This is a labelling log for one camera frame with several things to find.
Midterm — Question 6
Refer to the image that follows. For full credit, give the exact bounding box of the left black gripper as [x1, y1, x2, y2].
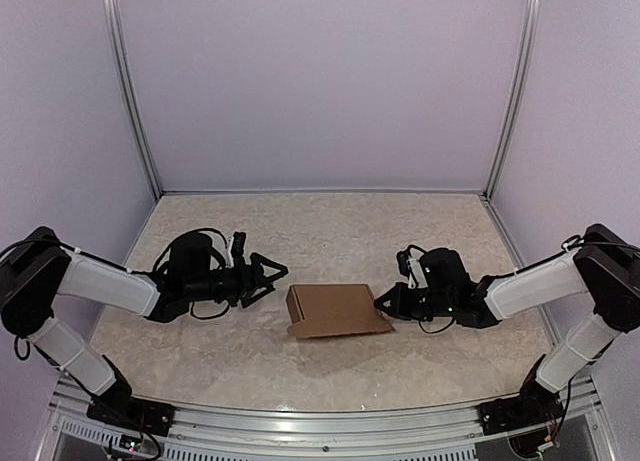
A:
[186, 253, 288, 308]

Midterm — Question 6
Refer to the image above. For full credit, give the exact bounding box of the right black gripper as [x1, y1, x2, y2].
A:
[375, 281, 455, 321]

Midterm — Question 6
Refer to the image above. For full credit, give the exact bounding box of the brown cardboard box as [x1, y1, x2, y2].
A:
[286, 284, 394, 340]

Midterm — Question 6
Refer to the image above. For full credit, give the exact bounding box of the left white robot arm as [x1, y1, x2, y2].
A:
[1, 226, 288, 426]

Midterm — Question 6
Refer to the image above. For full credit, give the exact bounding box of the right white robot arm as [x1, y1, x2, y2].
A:
[374, 224, 639, 425]

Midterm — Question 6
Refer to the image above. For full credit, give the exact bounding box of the small circuit board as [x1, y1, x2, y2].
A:
[104, 434, 143, 455]

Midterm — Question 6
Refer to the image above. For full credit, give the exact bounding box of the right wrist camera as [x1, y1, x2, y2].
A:
[396, 244, 428, 289]

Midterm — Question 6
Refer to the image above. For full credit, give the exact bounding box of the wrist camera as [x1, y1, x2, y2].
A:
[396, 244, 428, 289]
[224, 231, 247, 273]

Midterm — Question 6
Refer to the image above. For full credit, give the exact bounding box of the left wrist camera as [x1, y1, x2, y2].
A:
[224, 231, 247, 273]

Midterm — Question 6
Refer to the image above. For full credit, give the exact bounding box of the front aluminium frame rail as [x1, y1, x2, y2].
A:
[35, 377, 621, 460]

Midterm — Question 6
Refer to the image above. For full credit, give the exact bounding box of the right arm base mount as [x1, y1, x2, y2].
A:
[477, 356, 564, 435]

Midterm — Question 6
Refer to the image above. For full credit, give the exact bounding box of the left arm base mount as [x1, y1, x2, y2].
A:
[86, 356, 176, 437]

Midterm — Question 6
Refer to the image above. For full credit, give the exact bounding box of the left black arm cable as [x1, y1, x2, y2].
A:
[0, 228, 236, 362]

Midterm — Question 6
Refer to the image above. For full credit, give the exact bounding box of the left aluminium corner post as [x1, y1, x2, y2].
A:
[102, 0, 164, 201]

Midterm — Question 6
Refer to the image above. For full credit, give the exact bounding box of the aluminium corner post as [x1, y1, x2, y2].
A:
[102, 0, 164, 201]
[483, 0, 542, 203]

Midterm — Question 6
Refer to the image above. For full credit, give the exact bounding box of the right aluminium corner post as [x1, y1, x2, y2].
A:
[483, 0, 542, 203]

